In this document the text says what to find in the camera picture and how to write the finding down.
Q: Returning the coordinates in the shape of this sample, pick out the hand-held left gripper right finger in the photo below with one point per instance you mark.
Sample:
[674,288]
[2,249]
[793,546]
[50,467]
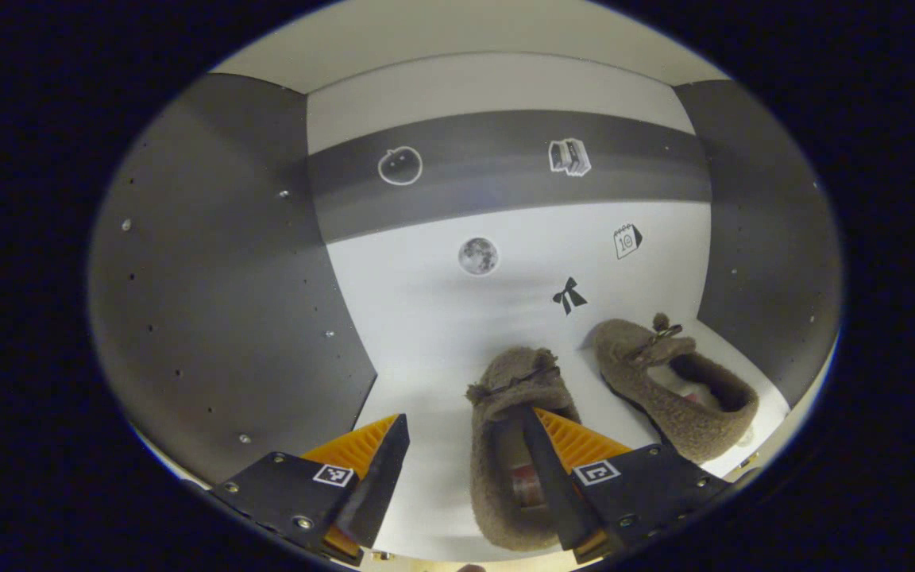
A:
[553,492]

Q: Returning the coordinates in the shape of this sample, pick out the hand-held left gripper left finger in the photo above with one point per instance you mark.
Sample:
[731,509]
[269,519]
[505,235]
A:
[382,485]

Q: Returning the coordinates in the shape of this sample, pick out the brown fuzzy shoe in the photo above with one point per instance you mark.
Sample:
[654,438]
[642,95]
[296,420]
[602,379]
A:
[632,357]
[505,381]

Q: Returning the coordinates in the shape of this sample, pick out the white shoe cabinet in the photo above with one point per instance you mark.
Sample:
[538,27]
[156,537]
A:
[426,318]

